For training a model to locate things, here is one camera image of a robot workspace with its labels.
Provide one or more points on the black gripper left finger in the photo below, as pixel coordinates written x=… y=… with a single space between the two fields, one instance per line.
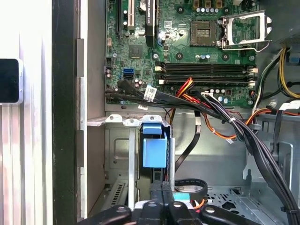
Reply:
x=150 y=215

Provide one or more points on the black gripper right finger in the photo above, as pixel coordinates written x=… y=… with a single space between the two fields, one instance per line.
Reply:
x=178 y=215

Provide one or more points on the hard disk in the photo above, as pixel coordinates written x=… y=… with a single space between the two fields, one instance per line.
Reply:
x=154 y=152

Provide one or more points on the metal disk bay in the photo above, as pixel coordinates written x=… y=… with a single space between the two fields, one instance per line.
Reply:
x=131 y=152

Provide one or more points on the black RAM slot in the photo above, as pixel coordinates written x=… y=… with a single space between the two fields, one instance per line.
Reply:
x=222 y=82
x=206 y=64
x=206 y=76
x=206 y=69

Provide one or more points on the black expansion slot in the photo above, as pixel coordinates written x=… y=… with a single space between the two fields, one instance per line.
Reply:
x=118 y=16

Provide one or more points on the white expansion slot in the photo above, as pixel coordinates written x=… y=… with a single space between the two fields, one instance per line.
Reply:
x=130 y=14

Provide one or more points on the grey metal drive cage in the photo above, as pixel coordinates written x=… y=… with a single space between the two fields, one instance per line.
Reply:
x=284 y=159

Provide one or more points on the black PC case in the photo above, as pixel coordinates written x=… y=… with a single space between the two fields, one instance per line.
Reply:
x=63 y=117

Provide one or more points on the blue SATA port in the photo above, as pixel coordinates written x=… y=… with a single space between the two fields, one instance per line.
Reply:
x=128 y=70

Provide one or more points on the black square chip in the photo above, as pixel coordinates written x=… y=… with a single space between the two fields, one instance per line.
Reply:
x=136 y=51

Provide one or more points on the green motherboard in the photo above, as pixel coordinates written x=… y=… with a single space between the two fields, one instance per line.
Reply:
x=173 y=47

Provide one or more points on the metal locking lever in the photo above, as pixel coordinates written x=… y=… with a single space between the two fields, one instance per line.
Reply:
x=239 y=48

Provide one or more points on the CPU socket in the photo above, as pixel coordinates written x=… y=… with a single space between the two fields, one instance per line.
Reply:
x=202 y=32

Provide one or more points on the black graphics card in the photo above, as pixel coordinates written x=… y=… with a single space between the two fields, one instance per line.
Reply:
x=152 y=23

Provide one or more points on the metal socket cover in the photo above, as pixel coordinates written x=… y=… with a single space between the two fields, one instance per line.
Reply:
x=263 y=25

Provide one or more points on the silver coin battery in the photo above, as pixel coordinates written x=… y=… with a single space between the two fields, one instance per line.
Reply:
x=142 y=4

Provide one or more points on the grey power supply unit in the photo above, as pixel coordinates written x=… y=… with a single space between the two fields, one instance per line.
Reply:
x=288 y=18

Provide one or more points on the black screen white frame device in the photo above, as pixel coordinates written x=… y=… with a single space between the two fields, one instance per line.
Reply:
x=9 y=80

